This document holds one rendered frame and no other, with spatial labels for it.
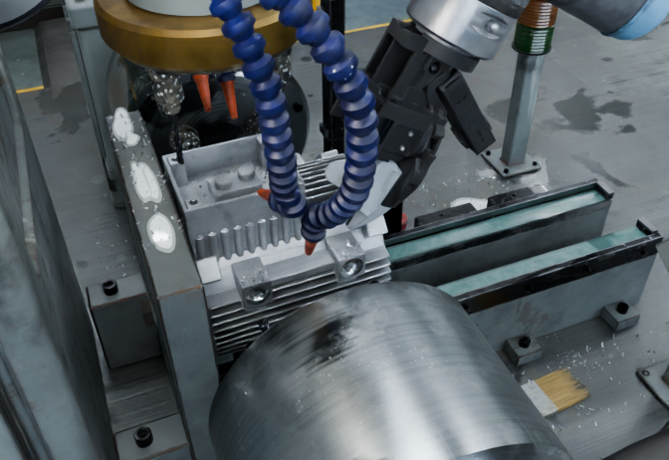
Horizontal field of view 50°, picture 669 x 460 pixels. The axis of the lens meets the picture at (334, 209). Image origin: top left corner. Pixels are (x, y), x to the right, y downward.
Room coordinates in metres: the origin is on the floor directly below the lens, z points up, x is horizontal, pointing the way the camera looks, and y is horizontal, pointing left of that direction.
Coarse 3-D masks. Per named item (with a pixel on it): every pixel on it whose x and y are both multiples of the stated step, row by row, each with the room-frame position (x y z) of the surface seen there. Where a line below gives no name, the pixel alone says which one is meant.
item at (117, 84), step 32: (128, 64) 0.84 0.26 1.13; (128, 96) 0.79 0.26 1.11; (192, 96) 0.78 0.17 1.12; (224, 96) 0.79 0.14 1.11; (288, 96) 0.83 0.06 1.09; (160, 128) 0.76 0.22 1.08; (192, 128) 0.77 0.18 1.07; (224, 128) 0.79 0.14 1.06; (256, 128) 0.78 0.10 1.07; (160, 160) 0.76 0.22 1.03
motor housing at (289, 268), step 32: (320, 160) 0.66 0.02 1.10; (320, 192) 0.60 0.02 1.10; (256, 256) 0.53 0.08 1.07; (288, 256) 0.54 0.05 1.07; (320, 256) 0.54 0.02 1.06; (384, 256) 0.55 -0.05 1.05; (224, 288) 0.51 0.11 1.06; (288, 288) 0.52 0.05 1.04; (320, 288) 0.52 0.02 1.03; (224, 320) 0.48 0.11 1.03; (256, 320) 0.49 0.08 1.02; (224, 352) 0.49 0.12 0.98
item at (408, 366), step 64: (320, 320) 0.37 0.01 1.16; (384, 320) 0.36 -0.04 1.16; (448, 320) 0.38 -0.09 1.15; (256, 384) 0.33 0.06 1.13; (320, 384) 0.31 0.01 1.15; (384, 384) 0.30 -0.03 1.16; (448, 384) 0.31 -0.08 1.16; (512, 384) 0.33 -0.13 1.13; (256, 448) 0.29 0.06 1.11; (320, 448) 0.27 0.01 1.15; (384, 448) 0.26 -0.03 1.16; (448, 448) 0.25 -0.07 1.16; (512, 448) 0.26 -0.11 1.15
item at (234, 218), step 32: (192, 160) 0.61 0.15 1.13; (224, 160) 0.63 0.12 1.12; (256, 160) 0.64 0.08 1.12; (192, 192) 0.58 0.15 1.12; (224, 192) 0.57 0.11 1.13; (256, 192) 0.54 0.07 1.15; (192, 224) 0.52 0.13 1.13; (224, 224) 0.53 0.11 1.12; (256, 224) 0.54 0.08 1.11; (288, 224) 0.55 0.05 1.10; (224, 256) 0.53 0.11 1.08
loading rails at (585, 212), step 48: (576, 192) 0.83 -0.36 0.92; (384, 240) 0.72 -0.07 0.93; (432, 240) 0.73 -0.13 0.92; (480, 240) 0.73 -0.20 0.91; (528, 240) 0.76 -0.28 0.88; (576, 240) 0.80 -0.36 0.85; (624, 240) 0.72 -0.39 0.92; (480, 288) 0.63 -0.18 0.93; (528, 288) 0.64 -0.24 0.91; (576, 288) 0.67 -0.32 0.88; (624, 288) 0.71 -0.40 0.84; (528, 336) 0.64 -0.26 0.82
